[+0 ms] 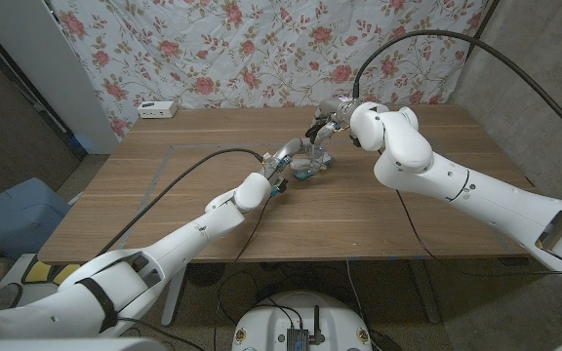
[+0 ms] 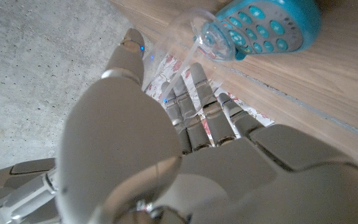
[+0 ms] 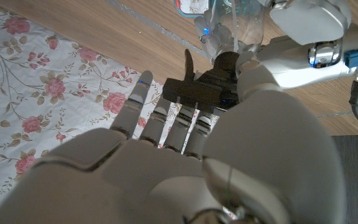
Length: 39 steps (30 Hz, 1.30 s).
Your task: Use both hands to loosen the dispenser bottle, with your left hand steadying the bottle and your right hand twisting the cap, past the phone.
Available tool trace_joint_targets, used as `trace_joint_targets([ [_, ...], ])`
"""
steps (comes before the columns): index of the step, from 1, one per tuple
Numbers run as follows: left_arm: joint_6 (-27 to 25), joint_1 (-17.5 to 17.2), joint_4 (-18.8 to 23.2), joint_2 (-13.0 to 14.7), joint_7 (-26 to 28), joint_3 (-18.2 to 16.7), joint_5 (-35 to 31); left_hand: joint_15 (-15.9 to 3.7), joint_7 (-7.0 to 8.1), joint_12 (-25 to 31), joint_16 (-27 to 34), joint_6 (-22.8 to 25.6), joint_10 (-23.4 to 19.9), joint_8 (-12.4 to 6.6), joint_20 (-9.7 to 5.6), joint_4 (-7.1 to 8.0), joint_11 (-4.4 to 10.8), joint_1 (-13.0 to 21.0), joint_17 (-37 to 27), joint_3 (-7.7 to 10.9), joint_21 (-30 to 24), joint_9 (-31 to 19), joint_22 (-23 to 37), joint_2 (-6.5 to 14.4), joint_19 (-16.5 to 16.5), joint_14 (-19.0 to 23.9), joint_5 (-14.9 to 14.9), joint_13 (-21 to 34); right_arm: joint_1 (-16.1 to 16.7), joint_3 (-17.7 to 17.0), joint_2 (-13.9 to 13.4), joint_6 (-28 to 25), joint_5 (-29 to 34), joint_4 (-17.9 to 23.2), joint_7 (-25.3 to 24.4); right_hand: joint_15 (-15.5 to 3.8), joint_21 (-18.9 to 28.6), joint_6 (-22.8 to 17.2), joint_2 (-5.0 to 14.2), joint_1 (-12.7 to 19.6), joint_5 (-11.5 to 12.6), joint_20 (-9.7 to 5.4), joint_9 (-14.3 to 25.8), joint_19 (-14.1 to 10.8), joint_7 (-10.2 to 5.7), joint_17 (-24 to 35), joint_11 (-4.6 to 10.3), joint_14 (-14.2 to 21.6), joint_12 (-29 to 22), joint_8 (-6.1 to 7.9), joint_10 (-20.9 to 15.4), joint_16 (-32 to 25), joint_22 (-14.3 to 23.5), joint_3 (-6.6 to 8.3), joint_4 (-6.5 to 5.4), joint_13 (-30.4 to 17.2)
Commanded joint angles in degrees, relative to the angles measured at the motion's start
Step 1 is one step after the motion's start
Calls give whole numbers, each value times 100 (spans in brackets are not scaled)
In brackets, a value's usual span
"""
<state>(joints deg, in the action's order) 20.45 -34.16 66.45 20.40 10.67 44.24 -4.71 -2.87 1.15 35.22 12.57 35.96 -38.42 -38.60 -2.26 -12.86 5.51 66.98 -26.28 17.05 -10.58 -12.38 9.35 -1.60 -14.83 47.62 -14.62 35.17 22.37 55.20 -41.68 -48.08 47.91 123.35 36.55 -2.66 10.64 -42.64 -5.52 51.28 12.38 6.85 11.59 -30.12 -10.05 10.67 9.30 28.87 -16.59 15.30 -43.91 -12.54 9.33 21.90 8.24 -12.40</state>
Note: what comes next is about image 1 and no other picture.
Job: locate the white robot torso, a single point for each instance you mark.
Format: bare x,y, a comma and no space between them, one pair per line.
271,322

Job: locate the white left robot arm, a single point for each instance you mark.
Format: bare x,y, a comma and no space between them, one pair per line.
164,248

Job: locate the blue storage bin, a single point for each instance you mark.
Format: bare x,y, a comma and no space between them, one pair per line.
12,214

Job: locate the floral backdrop cloth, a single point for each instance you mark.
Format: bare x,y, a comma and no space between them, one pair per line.
261,49

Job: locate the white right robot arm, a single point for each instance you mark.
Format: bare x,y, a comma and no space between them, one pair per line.
456,185

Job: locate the clear plastic bottle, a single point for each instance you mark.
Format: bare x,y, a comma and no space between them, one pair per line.
321,155

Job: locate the black trigger spray cap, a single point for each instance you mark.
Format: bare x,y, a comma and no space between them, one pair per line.
312,131

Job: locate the teal toy phone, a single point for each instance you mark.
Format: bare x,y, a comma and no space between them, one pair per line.
305,174

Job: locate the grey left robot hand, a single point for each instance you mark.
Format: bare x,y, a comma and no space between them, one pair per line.
291,146

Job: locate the yellow black floor pad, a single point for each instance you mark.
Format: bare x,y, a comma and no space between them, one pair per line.
37,272
64,273

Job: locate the white table leg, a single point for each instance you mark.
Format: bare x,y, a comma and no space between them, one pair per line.
173,297

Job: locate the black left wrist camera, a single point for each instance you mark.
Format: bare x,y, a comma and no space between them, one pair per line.
279,186

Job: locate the black backdrop stand pole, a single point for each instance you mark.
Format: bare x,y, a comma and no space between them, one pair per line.
483,19

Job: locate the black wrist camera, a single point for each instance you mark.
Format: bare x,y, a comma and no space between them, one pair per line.
356,140
279,186

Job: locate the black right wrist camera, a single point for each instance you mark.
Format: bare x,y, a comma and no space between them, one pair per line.
356,140

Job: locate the white partition board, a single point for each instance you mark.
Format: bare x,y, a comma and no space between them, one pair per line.
42,58

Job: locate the grey table leg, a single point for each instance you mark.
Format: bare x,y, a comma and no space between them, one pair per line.
425,292

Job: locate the white power strip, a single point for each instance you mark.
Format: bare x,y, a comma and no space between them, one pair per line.
156,109

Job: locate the grey sneaker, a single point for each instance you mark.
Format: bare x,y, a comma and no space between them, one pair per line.
3,295

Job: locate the black round floor fan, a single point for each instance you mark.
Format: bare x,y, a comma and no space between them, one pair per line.
205,274

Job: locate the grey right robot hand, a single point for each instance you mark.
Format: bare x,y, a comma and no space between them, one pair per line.
339,109

